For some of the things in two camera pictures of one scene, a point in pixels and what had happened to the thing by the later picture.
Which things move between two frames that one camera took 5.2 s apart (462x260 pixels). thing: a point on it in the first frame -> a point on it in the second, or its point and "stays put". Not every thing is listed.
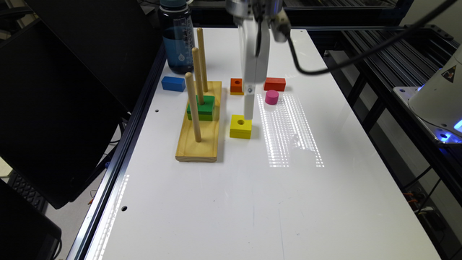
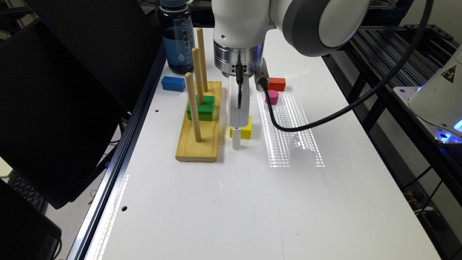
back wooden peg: x=201 y=46 stays put
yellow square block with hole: x=240 y=128 stays put
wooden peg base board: x=206 y=150 stays put
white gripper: x=255 y=68 -> x=238 y=117
